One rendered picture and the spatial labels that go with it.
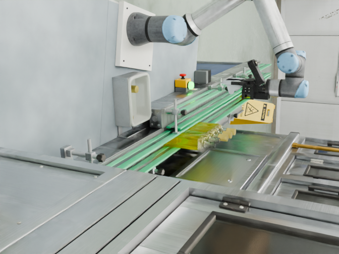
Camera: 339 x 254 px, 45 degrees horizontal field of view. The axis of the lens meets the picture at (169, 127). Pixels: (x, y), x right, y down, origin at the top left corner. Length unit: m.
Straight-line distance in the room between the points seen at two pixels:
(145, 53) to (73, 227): 1.31
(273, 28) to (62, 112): 0.85
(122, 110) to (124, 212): 1.02
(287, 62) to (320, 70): 6.19
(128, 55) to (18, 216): 1.12
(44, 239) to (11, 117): 0.69
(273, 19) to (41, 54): 0.86
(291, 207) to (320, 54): 6.93
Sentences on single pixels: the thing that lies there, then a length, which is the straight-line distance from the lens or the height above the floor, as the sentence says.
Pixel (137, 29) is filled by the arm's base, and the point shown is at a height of 0.83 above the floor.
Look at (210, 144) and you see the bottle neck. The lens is 1.91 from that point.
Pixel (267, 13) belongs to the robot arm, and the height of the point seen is 1.39.
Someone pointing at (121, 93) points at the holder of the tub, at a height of 0.79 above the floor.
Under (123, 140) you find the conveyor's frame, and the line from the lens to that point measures 1.83.
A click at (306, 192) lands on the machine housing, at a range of 1.88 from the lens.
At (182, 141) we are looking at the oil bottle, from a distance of 1.94.
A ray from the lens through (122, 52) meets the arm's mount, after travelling 1.83.
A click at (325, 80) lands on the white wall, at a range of 7.80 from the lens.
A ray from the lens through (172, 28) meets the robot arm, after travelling 1.77.
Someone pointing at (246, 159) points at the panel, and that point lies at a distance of 2.09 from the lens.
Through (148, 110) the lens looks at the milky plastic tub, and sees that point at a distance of 1.94.
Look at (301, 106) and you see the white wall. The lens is 7.95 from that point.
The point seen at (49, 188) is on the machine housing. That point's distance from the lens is 1.03.
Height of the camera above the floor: 1.80
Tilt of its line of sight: 27 degrees down
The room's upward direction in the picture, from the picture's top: 97 degrees clockwise
